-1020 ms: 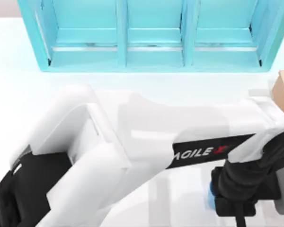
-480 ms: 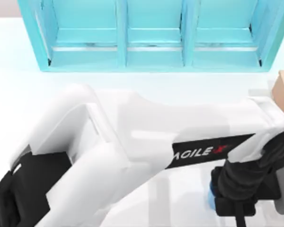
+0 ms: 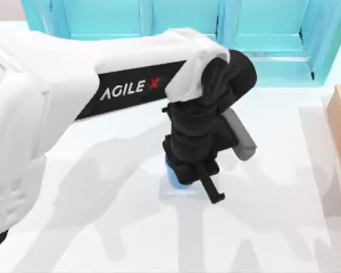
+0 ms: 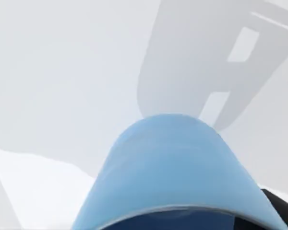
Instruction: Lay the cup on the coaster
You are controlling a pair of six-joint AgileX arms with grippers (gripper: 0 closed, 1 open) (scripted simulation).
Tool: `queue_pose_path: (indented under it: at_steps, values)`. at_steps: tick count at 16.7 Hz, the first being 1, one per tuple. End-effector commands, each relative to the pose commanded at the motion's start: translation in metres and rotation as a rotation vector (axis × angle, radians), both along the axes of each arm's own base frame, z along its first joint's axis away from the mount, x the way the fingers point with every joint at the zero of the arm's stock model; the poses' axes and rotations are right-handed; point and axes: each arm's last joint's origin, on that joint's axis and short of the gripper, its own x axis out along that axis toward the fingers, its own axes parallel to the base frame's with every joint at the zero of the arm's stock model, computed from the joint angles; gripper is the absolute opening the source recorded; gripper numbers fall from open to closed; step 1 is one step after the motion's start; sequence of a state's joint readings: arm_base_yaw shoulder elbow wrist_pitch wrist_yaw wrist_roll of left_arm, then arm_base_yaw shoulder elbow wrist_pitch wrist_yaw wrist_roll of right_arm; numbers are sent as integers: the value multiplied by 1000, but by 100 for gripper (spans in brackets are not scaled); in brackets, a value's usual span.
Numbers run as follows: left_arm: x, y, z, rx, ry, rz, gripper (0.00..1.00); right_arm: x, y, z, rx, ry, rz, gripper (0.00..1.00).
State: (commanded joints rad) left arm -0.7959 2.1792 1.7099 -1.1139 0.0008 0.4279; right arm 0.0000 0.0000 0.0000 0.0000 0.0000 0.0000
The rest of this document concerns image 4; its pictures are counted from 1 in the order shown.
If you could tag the light blue cup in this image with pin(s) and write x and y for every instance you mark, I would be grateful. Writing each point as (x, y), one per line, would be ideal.
(168, 165)

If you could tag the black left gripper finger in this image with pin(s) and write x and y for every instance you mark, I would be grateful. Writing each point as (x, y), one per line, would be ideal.
(282, 208)

